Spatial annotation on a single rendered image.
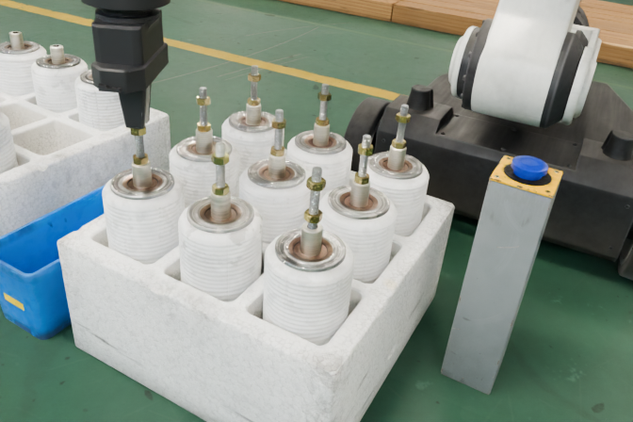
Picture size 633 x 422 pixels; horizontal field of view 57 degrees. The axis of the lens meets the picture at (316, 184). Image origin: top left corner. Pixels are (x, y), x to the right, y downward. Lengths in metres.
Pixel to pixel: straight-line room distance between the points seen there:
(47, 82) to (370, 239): 0.69
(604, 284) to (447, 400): 0.42
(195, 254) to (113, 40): 0.24
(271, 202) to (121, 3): 0.29
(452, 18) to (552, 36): 1.68
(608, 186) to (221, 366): 0.68
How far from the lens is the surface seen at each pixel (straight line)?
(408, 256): 0.75
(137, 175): 0.72
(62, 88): 1.15
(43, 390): 0.86
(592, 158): 1.07
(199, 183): 0.79
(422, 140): 1.07
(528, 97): 0.89
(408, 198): 0.78
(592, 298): 1.10
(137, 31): 0.62
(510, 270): 0.73
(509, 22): 0.91
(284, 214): 0.73
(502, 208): 0.69
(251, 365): 0.65
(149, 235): 0.72
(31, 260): 0.96
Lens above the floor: 0.62
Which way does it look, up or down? 30 degrees down
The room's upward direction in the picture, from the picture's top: 5 degrees clockwise
